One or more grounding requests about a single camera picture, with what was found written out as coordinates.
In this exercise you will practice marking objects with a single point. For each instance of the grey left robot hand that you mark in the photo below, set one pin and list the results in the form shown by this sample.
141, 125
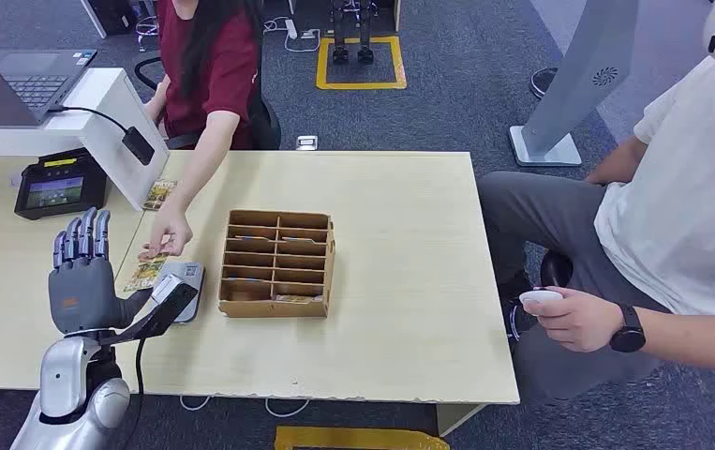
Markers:
81, 292

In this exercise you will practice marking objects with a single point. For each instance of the grey laptop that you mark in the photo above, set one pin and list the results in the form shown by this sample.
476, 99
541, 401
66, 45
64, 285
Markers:
34, 81

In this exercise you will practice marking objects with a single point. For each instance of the black bracket wrist camera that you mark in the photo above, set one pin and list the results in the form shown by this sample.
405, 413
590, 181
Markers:
168, 308

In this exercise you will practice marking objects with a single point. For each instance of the round black base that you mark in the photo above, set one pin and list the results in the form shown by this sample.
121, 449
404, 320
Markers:
542, 81

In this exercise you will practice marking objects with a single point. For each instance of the yellow floor tape square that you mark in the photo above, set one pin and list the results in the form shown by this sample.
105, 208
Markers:
360, 85

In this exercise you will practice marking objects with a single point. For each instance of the grey white card reader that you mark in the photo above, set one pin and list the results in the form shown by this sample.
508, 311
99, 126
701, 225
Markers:
190, 272

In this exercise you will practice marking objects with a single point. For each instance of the person's right forearm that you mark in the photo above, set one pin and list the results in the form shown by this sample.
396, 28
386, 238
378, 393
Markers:
157, 102

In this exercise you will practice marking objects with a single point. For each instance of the white handheld controller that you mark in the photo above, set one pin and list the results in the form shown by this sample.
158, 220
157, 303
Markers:
540, 296

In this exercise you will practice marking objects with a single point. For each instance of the white desk riser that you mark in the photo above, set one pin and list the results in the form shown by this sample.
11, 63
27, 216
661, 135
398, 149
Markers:
102, 93

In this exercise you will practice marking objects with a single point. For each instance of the person's left forearm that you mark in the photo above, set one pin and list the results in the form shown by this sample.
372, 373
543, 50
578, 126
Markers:
205, 161

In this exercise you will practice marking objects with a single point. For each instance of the wooden compartment organizer box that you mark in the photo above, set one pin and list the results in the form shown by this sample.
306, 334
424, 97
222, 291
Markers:
270, 308

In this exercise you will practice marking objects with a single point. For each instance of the yellow printed card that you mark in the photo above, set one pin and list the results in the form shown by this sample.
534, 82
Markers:
158, 195

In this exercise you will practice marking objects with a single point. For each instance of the headset person's left forearm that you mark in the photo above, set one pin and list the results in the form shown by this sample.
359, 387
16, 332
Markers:
698, 338

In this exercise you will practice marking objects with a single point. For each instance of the person with headset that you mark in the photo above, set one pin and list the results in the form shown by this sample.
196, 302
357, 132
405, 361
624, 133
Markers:
673, 217

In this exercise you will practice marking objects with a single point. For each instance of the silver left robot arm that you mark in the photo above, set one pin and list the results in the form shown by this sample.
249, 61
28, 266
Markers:
71, 379

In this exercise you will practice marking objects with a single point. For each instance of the black wrist watch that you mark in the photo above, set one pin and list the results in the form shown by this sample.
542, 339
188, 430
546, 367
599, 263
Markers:
629, 332

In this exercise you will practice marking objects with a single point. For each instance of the headset person's left hand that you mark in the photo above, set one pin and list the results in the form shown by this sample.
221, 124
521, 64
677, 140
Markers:
574, 320

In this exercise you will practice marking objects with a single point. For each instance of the chrome chair base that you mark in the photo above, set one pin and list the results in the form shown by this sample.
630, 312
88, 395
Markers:
146, 28

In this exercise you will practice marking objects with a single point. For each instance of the silver floor socket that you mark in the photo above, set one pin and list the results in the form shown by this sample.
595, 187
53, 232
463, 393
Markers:
306, 143

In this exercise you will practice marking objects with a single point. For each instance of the black robot legs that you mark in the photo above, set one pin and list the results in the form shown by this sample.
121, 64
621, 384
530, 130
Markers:
366, 54

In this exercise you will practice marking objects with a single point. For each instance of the yellow key card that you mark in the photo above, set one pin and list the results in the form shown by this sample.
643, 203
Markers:
298, 299

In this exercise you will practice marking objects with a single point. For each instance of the white power strip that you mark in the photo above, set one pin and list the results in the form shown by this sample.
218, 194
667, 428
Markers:
291, 28

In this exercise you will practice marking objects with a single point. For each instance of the black cabinet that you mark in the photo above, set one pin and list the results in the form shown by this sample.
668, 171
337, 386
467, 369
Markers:
112, 15

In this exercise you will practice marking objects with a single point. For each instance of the blue edged key card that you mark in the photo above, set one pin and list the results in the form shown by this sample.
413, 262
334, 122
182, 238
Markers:
251, 238
300, 240

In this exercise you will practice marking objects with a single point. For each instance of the yellow green ID card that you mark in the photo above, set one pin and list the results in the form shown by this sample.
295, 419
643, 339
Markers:
146, 273

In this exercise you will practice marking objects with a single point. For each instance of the black payment terminal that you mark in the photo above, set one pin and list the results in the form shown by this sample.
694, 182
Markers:
62, 186

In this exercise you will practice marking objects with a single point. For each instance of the black power adapter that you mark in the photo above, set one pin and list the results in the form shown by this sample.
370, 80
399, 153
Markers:
138, 145

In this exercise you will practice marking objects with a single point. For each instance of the yellow floor tape strip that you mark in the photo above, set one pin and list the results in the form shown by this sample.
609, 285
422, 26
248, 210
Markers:
357, 439

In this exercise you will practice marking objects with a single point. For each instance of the grey standing kiosk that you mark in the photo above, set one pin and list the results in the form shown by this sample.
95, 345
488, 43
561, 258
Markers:
580, 74

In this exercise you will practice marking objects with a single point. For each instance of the black stool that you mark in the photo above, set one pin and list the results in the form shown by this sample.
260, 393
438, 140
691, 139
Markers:
555, 267

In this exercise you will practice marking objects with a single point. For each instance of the black office chair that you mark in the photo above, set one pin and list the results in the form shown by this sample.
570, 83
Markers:
267, 124

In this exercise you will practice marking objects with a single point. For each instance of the headset person's right forearm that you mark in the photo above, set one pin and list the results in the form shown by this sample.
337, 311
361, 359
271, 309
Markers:
618, 163

